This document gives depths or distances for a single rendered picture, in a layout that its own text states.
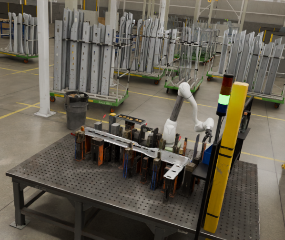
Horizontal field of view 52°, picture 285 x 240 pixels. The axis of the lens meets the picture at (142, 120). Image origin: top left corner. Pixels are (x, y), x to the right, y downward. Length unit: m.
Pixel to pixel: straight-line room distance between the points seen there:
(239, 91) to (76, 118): 4.35
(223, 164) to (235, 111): 0.44
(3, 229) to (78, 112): 2.97
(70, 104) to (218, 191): 4.08
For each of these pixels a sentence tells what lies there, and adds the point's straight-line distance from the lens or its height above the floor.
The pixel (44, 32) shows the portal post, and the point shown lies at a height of 1.82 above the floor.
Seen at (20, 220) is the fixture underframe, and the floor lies 0.09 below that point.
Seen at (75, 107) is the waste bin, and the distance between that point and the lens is 6.01.
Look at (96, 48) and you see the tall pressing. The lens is 7.57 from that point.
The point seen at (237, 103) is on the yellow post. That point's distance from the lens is 2.25.
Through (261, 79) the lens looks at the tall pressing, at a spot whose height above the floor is 0.73.
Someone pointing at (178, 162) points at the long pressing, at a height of 1.00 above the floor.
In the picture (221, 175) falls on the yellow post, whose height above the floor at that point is 1.26.
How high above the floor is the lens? 2.43
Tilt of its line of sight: 20 degrees down
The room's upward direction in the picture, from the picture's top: 6 degrees clockwise
